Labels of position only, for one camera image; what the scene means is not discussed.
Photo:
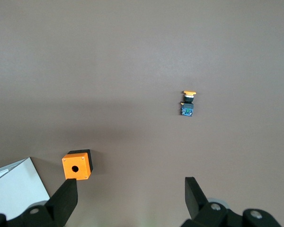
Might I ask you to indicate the orange box with round hole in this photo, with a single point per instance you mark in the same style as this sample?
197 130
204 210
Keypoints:
74 169

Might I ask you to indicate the white drawer cabinet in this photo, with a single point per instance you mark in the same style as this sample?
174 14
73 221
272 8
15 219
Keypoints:
16 186

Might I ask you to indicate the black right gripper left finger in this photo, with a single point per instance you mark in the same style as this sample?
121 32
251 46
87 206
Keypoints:
61 203

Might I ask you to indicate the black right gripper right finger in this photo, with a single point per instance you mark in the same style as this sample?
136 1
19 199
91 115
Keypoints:
196 203

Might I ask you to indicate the yellow cap push button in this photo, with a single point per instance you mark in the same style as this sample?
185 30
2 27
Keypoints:
188 107

